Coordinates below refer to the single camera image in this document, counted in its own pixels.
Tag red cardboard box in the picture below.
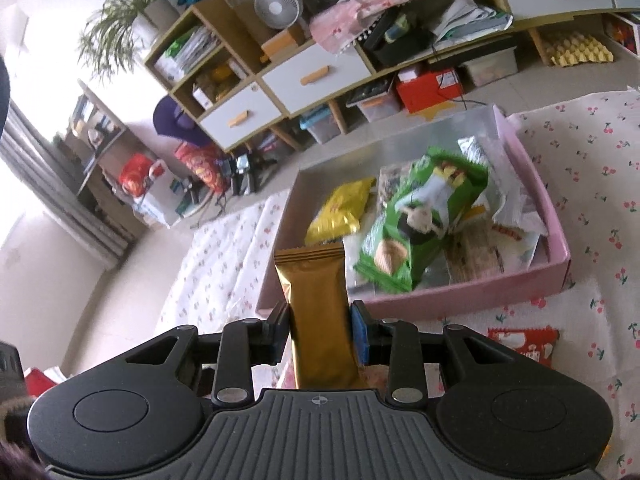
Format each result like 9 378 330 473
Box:
396 65 466 113

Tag dark purple fuzzy cloth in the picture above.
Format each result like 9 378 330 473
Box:
0 440 46 480

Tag green potted plant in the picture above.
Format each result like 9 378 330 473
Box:
77 0 181 81

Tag yellow egg tray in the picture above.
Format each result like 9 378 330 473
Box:
542 30 615 67

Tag pink cherry cloth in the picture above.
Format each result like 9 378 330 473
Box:
310 0 501 53

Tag black lid storage bin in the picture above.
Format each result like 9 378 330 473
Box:
346 80 403 122

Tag cherry print cloth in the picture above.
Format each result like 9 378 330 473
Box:
159 89 640 480

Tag white desk fan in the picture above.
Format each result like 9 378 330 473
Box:
254 0 303 31

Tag white printed box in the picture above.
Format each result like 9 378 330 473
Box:
607 12 640 56

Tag grey curtain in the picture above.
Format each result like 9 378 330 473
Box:
0 100 133 271

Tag white crumpled papers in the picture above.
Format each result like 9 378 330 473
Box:
432 0 513 43

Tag wooden cabinet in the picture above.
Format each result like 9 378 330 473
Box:
144 0 640 153

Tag grey beige fuzzy cloth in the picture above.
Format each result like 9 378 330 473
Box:
0 342 36 441

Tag white plastic bag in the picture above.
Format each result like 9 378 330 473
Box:
119 154 181 226

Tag black bag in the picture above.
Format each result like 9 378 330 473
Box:
360 10 436 66

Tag blue rim storage bin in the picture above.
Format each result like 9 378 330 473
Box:
300 110 341 143

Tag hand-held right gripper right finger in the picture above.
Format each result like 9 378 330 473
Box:
350 300 521 406

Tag silver snack packet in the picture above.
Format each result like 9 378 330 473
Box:
457 135 493 167

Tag gold snack packet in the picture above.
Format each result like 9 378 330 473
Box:
274 242 368 391

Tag white side shelf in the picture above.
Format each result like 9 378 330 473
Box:
55 80 146 201

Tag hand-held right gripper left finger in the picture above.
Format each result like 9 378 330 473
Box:
125 302 293 408

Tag yellow packets in cubby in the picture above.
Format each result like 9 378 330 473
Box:
192 60 248 106

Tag red patterned bag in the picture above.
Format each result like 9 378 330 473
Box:
174 142 231 193

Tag yellow snack packet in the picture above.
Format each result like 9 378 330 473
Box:
306 177 377 246

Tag orange cardboard box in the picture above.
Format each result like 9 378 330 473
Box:
260 27 306 58

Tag red white snack packet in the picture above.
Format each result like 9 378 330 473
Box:
487 327 560 368

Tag stack of papers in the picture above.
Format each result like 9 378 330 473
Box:
155 27 223 83

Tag pink cardboard box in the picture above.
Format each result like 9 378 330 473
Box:
256 105 572 318

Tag clear storage bin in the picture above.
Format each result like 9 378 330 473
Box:
457 45 518 87

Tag purple cap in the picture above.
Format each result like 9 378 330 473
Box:
152 96 213 148

